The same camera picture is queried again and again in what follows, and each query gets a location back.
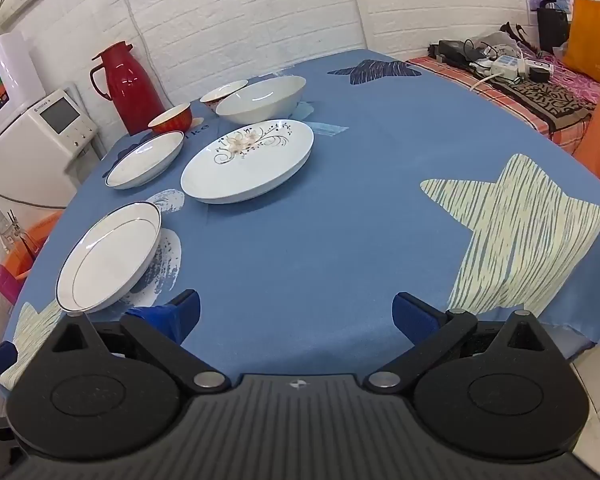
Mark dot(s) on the black power adapter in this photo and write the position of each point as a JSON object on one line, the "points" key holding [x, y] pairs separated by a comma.
{"points": [[452, 50]]}

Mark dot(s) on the orange plastic basin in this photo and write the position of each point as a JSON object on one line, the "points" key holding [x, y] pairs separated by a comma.
{"points": [[46, 230]]}

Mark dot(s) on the white water purifier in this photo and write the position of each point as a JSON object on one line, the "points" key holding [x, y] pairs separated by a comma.
{"points": [[20, 60]]}

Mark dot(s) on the small red bowl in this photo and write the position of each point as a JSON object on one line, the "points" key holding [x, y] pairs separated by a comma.
{"points": [[172, 121]]}

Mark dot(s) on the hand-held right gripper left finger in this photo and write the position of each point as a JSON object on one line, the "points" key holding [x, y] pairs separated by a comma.
{"points": [[180, 312]]}

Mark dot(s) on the large white bowl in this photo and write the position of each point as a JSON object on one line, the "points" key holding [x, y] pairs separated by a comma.
{"points": [[260, 100]]}

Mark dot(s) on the small white bowl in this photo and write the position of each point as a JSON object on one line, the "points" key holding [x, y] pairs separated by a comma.
{"points": [[225, 90]]}

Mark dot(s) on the white floral oval plate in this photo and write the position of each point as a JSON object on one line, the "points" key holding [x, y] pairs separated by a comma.
{"points": [[245, 175]]}

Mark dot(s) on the blue star-printed tablecloth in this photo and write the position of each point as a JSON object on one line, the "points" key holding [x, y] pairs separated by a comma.
{"points": [[340, 240]]}

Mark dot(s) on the white dark-rimmed plate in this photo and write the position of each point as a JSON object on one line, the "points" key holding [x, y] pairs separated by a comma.
{"points": [[145, 160], [110, 260]]}

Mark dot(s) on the pink plastic container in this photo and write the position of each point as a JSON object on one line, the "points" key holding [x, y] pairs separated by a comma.
{"points": [[5, 282]]}

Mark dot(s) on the pink floral cloth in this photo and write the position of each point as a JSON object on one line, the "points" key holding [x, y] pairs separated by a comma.
{"points": [[577, 82]]}

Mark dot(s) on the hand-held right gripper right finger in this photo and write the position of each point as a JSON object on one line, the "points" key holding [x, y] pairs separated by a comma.
{"points": [[411, 316]]}

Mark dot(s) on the orange striped bedsheet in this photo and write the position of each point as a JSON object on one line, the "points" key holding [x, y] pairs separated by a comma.
{"points": [[455, 77]]}

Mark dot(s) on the white appliance with screen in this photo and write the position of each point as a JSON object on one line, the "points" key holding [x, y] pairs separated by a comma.
{"points": [[30, 160]]}

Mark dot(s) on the white power strip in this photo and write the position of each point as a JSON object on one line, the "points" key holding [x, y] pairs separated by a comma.
{"points": [[507, 66]]}

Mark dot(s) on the orange bag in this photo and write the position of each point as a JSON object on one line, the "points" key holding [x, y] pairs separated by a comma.
{"points": [[590, 40]]}

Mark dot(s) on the brown patterned cloth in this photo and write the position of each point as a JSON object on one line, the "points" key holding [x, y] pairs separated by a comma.
{"points": [[545, 100]]}

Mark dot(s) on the red thermos jug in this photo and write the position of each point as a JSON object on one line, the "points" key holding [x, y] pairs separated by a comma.
{"points": [[130, 85]]}

